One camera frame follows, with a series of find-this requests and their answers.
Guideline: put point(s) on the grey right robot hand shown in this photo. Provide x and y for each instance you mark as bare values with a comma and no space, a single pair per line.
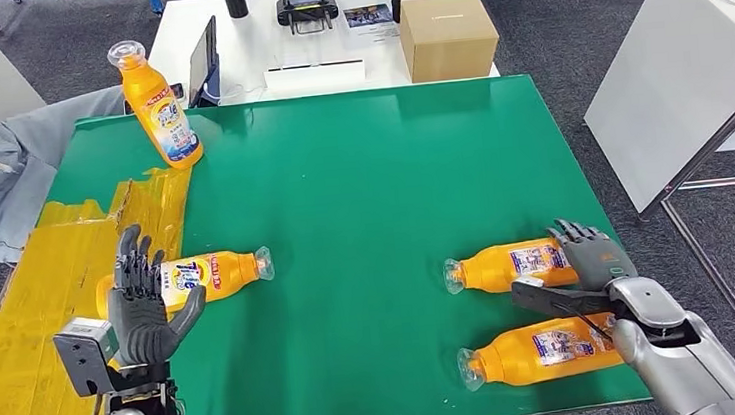
595,259

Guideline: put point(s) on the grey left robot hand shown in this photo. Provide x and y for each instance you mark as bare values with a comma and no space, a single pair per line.
142,325

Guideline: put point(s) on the orange detergent bottle clear cap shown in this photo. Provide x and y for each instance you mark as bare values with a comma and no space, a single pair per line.
514,359
227,275
159,111
492,268

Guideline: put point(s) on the yellow taped cardboard sheet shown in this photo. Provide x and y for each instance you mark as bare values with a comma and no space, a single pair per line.
24,316

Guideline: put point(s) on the large white table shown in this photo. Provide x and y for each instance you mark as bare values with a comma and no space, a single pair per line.
675,72

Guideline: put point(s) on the black smartphone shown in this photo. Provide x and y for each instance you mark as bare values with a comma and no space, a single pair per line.
177,91

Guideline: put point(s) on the black tablet on stand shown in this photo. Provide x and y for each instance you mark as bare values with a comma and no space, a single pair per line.
201,65

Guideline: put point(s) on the brown cardboard box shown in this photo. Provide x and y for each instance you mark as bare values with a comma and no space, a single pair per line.
449,39

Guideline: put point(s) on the white desk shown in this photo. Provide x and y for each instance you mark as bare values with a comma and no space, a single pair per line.
247,50

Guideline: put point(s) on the long white box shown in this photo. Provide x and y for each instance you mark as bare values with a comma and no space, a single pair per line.
315,77

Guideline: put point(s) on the printed brochure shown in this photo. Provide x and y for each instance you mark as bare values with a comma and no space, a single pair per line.
370,19

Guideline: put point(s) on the black handheld controller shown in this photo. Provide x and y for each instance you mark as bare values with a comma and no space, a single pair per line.
307,9

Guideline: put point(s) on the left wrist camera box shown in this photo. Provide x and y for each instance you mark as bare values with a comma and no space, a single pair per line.
84,357

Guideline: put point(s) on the metal table frame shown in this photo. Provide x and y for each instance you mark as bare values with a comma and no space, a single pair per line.
702,157

